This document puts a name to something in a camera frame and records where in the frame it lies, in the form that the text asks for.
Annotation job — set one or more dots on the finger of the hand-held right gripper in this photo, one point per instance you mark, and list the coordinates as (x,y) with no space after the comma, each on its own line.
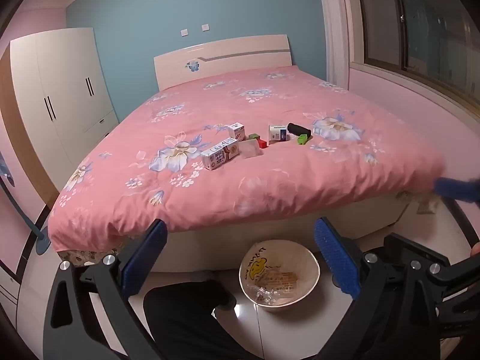
(452,189)
(408,247)

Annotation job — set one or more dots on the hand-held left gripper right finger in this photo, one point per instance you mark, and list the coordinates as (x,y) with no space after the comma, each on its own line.
(337,258)

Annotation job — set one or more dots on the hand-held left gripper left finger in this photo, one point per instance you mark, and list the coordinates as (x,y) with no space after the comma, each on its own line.
(144,258)

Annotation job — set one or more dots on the white paper bowl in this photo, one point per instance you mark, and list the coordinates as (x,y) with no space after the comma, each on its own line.
(285,258)

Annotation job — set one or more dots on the white milk carton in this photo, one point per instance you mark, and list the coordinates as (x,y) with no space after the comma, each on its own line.
(221,153)

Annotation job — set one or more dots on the black cylinder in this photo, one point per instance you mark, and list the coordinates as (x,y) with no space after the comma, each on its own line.
(299,129)

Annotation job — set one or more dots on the white and blue box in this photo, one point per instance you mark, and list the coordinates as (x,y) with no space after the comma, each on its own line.
(278,134)

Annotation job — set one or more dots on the small white box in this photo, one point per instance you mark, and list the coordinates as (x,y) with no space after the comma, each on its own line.
(237,131)

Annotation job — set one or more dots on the person's right hand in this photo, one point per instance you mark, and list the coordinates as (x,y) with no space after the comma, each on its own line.
(476,249)

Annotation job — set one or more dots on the floral bed sheet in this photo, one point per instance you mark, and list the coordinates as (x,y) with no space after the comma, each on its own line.
(80,258)

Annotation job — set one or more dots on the person's black pants leg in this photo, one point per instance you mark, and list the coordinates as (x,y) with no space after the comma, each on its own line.
(187,322)

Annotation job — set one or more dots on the clear plastic wrapper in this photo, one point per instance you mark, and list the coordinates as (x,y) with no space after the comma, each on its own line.
(264,293)

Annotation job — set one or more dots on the pink floral blanket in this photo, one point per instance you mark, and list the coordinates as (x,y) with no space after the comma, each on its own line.
(300,180)

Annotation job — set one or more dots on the blue stand object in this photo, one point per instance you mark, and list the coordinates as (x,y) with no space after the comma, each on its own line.
(42,242)

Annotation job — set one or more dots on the green toy brick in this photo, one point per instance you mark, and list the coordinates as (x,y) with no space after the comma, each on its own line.
(303,139)

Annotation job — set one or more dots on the red block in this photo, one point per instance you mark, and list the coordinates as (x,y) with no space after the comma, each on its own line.
(261,143)

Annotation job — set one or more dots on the green wooden cube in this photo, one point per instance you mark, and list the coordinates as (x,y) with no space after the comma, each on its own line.
(254,137)

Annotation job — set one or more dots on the window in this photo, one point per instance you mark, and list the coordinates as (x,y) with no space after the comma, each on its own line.
(420,26)

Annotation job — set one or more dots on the white wardrobe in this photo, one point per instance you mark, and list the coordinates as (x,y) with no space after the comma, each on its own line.
(67,101)

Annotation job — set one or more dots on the white window side trim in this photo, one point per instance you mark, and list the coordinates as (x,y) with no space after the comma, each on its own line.
(333,26)

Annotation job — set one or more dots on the white bed headboard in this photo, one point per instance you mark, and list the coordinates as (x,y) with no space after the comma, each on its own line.
(225,60)

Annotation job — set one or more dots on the white bed frame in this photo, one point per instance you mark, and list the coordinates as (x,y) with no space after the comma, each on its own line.
(225,243)

